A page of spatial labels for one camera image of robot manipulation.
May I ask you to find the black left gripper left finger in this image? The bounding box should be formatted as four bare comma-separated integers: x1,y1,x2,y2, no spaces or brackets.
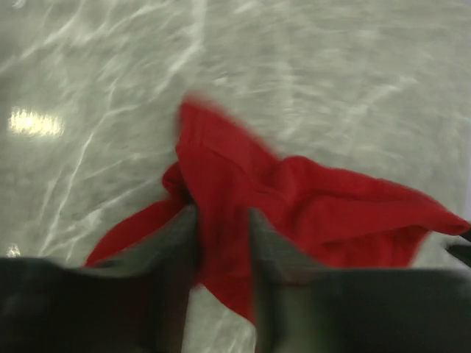
1,207,199,353

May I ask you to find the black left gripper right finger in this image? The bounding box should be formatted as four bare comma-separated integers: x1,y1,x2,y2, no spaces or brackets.
249,209,470,352

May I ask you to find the red t shirt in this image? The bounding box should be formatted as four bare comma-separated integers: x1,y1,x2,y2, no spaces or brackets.
86,97,470,320

